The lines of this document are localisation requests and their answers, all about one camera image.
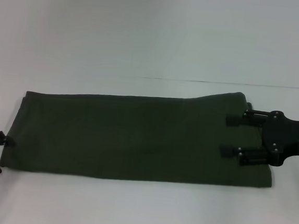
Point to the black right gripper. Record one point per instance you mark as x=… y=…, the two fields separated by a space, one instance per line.
x=288 y=140

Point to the dark green shirt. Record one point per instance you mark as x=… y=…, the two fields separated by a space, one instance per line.
x=131 y=136

